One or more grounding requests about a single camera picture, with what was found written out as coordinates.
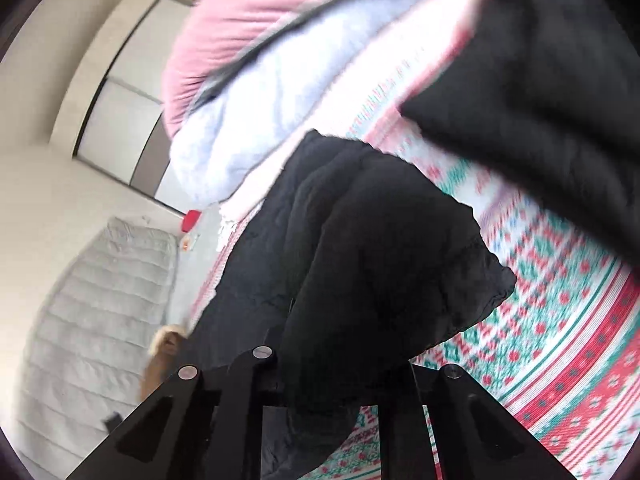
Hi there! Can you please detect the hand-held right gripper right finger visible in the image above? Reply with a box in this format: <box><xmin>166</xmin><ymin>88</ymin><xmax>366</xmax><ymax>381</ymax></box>
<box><xmin>377</xmin><ymin>362</ymin><xmax>578</xmax><ymax>480</ymax></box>

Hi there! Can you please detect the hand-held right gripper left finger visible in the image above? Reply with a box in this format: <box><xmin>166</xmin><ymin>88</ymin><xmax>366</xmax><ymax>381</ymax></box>
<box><xmin>65</xmin><ymin>345</ymin><xmax>277</xmax><ymax>480</ymax></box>

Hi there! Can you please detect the black quilted jacket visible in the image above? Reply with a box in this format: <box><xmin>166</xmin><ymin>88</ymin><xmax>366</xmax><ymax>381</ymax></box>
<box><xmin>190</xmin><ymin>0</ymin><xmax>640</xmax><ymax>480</ymax></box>

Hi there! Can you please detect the folded brown blanket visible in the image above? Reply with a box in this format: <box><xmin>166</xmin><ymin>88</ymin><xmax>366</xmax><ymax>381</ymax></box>
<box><xmin>139</xmin><ymin>325</ymin><xmax>188</xmax><ymax>401</ymax></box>

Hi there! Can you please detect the grey quilted headboard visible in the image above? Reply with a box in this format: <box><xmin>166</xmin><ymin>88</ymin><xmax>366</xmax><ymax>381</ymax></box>
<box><xmin>10</xmin><ymin>216</ymin><xmax>180</xmax><ymax>453</ymax></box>

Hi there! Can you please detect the light blue pillow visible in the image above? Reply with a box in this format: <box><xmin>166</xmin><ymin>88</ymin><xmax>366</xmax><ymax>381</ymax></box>
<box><xmin>169</xmin><ymin>0</ymin><xmax>481</xmax><ymax>206</ymax></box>

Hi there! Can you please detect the white sliding wardrobe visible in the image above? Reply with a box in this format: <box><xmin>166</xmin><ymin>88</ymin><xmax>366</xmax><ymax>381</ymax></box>
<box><xmin>72</xmin><ymin>0</ymin><xmax>201</xmax><ymax>216</ymax></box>

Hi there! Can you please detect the pink pillow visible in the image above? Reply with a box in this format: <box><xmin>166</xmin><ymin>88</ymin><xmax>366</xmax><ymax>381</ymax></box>
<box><xmin>161</xmin><ymin>0</ymin><xmax>401</xmax><ymax>141</ymax></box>

